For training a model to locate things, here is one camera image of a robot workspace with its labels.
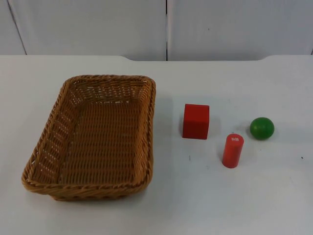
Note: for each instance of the pale brown wicker basket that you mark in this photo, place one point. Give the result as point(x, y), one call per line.
point(102, 144)

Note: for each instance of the red cylinder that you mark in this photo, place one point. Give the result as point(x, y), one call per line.
point(232, 151)

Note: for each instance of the red cube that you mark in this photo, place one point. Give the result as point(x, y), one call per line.
point(196, 122)

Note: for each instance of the green ball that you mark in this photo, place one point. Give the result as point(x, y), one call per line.
point(262, 128)

